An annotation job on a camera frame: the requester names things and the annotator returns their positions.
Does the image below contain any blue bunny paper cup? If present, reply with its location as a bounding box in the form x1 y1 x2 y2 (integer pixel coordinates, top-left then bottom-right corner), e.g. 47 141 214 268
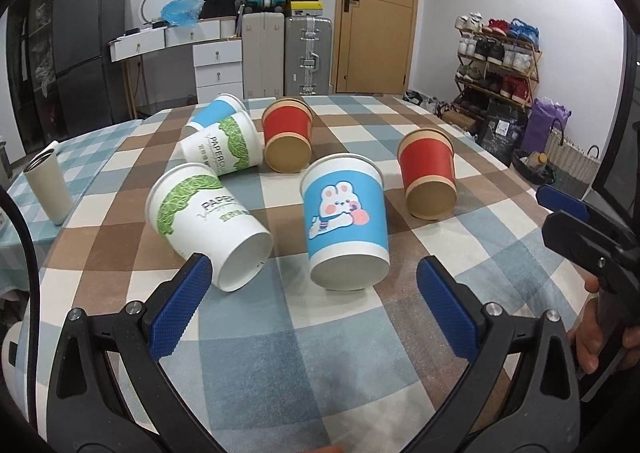
300 153 390 291

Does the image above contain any right red paper cup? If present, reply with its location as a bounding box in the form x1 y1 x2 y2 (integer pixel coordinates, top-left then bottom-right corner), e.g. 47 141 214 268
397 128 458 220

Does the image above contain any red paper cup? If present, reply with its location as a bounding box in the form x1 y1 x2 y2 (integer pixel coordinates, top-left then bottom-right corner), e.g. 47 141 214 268
262 98 314 174
397 128 458 220

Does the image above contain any near green-leaf white paper cup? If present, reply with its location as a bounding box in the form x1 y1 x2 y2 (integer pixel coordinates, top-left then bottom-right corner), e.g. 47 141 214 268
145 163 273 293

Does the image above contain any green-leaf white paper cup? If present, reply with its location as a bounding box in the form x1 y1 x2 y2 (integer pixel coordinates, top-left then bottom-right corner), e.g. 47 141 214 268
145 163 273 293
179 112 262 176

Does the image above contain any far green-leaf white paper cup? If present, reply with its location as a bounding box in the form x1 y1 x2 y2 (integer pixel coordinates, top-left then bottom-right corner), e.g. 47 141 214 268
179 112 262 176

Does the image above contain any left red paper cup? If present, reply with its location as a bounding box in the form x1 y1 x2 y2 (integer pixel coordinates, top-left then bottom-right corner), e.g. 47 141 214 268
262 98 314 174

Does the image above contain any blue white paper cup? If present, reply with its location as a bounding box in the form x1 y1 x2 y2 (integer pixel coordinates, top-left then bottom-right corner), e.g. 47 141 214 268
182 94 245 137

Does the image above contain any right hand on trigger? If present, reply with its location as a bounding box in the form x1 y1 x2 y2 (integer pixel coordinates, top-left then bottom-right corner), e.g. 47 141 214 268
568 275 603 374

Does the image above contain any woven basket bag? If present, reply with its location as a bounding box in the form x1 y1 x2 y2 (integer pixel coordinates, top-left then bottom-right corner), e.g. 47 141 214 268
544 118 600 200

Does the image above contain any purple bag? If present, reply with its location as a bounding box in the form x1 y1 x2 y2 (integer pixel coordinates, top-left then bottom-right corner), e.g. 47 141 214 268
521 98 572 154

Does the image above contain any wooden shoe rack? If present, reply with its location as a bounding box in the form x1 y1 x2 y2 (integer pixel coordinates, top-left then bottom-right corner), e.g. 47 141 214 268
454 12 542 121

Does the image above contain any checkered tablecloth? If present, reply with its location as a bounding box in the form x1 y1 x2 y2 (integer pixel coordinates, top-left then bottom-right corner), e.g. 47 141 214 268
0 93 597 453

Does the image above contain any beige steel tumbler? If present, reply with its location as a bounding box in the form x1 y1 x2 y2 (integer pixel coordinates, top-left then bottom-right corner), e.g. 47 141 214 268
24 148 74 226

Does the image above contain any wooden door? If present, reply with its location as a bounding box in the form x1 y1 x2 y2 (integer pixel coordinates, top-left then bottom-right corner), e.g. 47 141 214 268
334 0 418 95

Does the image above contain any silver aluminium suitcase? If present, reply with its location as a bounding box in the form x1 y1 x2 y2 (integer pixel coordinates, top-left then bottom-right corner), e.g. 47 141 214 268
284 17 332 96

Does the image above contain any beige suitcase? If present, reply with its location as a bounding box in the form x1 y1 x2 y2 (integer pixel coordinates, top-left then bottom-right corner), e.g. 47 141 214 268
242 12 284 99

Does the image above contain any white drawer cabinet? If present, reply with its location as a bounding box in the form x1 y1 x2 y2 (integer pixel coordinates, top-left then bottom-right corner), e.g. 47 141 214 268
108 17 244 103

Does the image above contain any black refrigerator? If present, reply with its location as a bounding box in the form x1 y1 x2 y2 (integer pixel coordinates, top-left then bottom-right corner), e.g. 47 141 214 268
52 0 130 138

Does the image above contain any blue plastic bag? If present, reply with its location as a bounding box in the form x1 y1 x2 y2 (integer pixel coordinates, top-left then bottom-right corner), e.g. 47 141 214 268
160 0 204 26

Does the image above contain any black bag on cabinet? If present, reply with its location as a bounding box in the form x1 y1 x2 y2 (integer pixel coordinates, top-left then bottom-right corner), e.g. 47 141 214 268
198 0 236 20

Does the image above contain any black cable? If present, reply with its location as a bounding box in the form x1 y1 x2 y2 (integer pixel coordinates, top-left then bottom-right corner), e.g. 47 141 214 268
0 184 42 429

